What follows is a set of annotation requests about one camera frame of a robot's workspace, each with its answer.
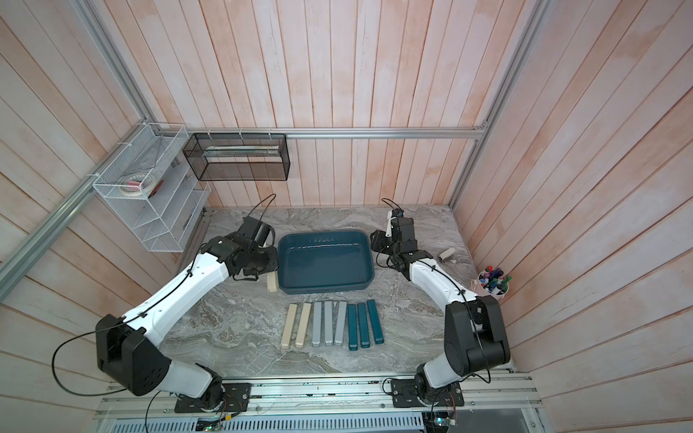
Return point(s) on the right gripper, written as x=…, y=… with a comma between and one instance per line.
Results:
x=378, y=241

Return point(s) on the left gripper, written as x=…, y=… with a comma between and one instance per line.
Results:
x=273, y=263

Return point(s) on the teal pliers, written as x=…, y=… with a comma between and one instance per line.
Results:
x=376, y=326
x=363, y=332
x=353, y=343

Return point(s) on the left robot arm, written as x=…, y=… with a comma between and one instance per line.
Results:
x=128, y=347

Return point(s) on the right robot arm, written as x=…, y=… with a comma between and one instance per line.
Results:
x=475, y=337

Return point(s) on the teal plastic storage box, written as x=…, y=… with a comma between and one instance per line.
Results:
x=324, y=262

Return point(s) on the grey pliers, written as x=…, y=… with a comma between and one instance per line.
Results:
x=340, y=323
x=328, y=323
x=316, y=324

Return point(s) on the small beige roll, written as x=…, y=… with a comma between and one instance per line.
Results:
x=446, y=254

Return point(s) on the pink pen cup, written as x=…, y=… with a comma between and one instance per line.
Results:
x=492, y=281

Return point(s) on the black mesh basket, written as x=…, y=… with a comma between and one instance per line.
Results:
x=238, y=157

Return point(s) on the tape roll in rack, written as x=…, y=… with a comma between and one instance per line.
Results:
x=137, y=185

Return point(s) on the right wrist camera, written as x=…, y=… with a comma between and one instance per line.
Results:
x=392, y=217

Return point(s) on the white wire shelf rack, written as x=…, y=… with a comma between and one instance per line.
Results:
x=153, y=189

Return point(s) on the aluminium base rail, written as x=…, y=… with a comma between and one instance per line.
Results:
x=371, y=402

